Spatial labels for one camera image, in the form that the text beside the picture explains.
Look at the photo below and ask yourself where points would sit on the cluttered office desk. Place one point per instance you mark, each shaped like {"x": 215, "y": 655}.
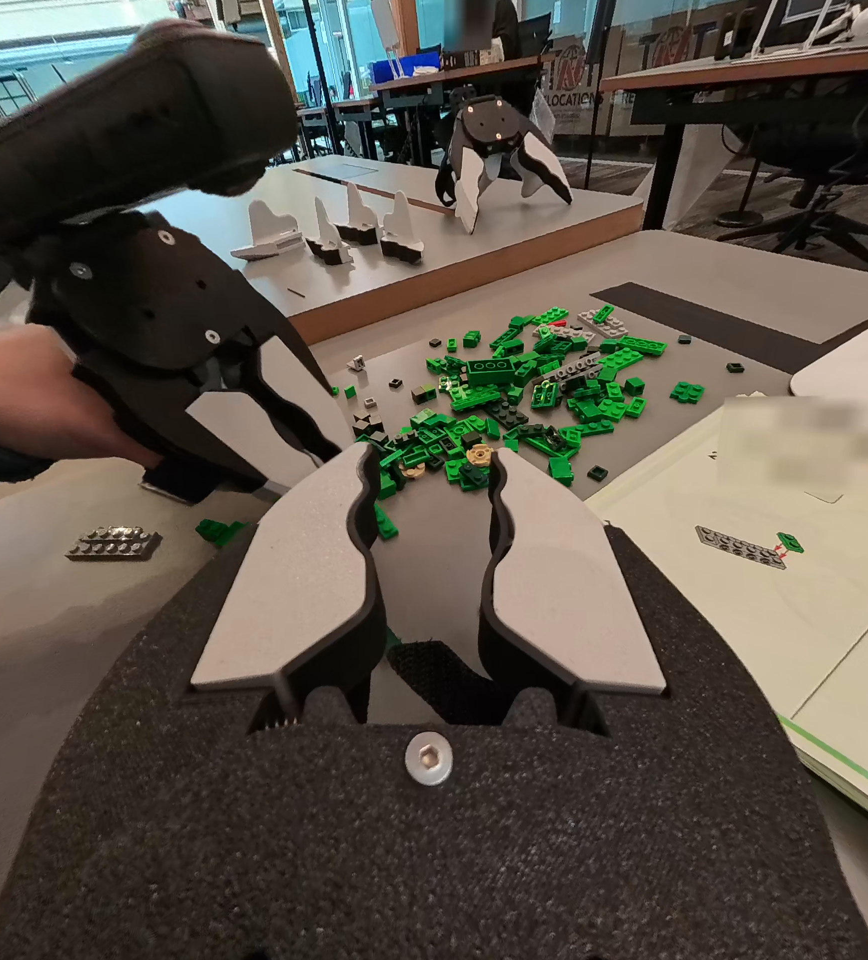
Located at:
{"x": 441, "y": 79}

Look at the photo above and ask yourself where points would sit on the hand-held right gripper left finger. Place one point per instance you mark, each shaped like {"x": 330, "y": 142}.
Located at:
{"x": 291, "y": 592}

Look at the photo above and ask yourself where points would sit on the spare gripper mechanism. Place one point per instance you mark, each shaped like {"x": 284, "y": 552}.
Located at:
{"x": 490, "y": 124}

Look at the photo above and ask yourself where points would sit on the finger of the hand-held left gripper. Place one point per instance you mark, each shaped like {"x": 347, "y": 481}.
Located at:
{"x": 242, "y": 424}
{"x": 306, "y": 397}

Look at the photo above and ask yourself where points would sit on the stacked grey brick plates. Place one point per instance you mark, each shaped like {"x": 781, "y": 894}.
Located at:
{"x": 112, "y": 544}

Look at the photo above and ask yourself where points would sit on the person's left hand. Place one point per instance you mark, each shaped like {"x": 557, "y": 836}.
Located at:
{"x": 28, "y": 397}

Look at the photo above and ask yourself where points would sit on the black office chair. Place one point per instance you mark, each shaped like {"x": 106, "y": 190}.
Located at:
{"x": 816, "y": 172}

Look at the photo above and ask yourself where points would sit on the green square brick plate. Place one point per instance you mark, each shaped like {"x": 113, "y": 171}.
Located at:
{"x": 687, "y": 391}

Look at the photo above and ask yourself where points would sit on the brown-topped office desk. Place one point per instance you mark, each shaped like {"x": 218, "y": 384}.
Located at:
{"x": 704, "y": 75}

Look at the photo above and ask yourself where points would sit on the pale green instruction booklet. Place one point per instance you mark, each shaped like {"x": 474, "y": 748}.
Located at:
{"x": 816, "y": 637}

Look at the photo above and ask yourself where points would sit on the grey desk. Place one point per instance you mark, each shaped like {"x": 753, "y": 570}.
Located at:
{"x": 434, "y": 585}

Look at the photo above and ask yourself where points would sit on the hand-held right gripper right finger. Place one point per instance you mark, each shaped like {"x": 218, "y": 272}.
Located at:
{"x": 569, "y": 592}

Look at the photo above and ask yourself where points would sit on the tan round brick plate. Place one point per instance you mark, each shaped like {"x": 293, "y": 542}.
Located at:
{"x": 411, "y": 469}
{"x": 480, "y": 455}

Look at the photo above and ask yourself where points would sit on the wood-edged side table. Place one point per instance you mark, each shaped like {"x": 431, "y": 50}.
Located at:
{"x": 539, "y": 225}

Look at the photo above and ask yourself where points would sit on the white spare finger part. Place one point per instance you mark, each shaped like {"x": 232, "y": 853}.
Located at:
{"x": 269, "y": 232}

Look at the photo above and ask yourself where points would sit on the pile of green toy bricks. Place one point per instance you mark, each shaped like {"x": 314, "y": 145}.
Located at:
{"x": 494, "y": 371}

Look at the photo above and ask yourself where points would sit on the blue storage bin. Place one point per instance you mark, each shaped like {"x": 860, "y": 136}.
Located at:
{"x": 404, "y": 69}

